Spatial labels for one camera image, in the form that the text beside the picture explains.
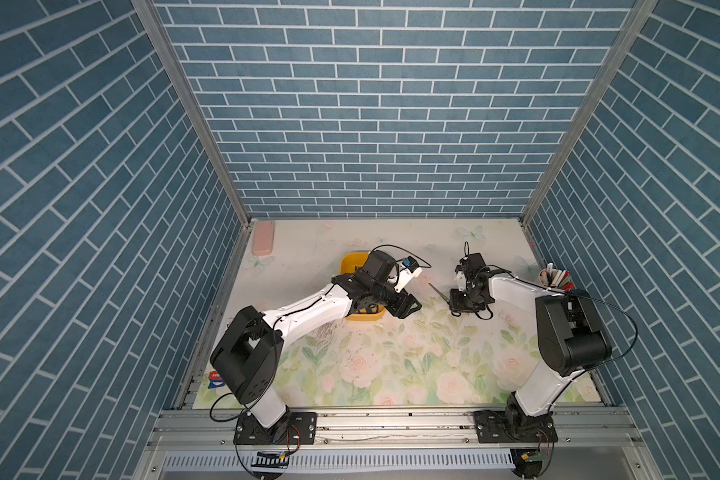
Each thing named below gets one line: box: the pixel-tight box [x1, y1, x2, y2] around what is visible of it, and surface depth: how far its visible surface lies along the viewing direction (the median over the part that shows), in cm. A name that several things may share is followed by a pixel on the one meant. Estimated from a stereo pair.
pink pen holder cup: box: [539, 276, 568, 292], surface depth 94 cm
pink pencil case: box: [252, 220, 275, 256], surface depth 114 cm
